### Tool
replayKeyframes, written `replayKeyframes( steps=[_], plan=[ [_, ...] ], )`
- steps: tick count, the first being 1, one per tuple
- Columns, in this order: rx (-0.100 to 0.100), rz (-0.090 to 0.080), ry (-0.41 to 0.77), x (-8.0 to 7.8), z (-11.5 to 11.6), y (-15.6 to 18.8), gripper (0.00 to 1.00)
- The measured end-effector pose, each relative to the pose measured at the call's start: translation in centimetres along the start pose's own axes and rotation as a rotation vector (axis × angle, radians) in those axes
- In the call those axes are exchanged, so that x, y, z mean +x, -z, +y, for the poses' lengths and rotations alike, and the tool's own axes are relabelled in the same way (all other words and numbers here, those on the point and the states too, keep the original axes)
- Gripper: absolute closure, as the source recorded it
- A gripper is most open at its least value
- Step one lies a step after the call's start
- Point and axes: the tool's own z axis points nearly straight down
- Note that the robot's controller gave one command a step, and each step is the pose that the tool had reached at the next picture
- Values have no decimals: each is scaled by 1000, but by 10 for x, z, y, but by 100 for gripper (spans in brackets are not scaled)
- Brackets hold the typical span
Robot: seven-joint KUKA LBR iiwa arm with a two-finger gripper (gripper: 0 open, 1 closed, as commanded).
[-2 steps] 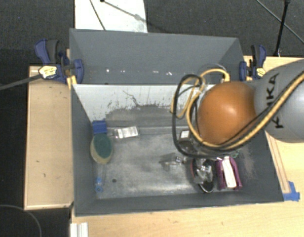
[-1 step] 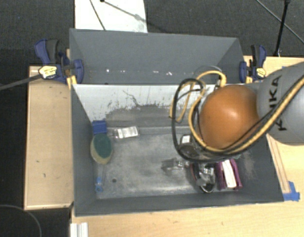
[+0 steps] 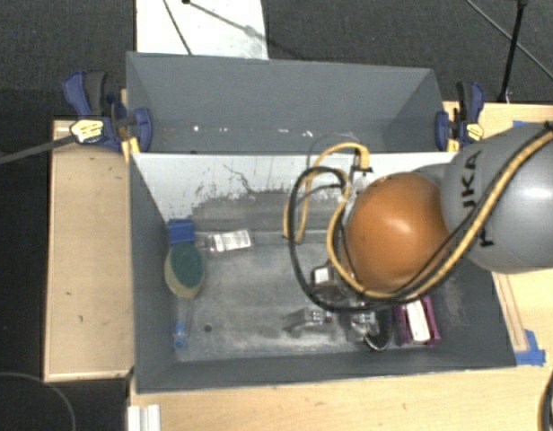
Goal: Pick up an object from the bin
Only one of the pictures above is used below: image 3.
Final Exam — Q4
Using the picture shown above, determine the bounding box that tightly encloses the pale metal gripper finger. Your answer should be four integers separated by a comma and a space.
284, 321, 328, 338
282, 306, 333, 325

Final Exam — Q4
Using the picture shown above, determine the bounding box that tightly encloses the grey metal bin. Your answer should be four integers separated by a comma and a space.
124, 50, 518, 394

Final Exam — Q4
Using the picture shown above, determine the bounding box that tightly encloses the purple and white box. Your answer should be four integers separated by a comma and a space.
394, 295, 442, 347

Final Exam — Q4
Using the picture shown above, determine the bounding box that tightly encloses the clear tube with blue tip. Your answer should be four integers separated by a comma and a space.
171, 297, 196, 350

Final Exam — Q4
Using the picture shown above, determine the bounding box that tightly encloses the yellow and green sponge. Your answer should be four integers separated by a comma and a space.
163, 242, 206, 301

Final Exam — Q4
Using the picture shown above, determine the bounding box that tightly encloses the blue block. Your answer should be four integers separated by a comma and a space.
167, 218, 197, 245

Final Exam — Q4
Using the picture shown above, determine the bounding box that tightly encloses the pale wood board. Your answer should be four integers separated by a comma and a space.
42, 119, 136, 383

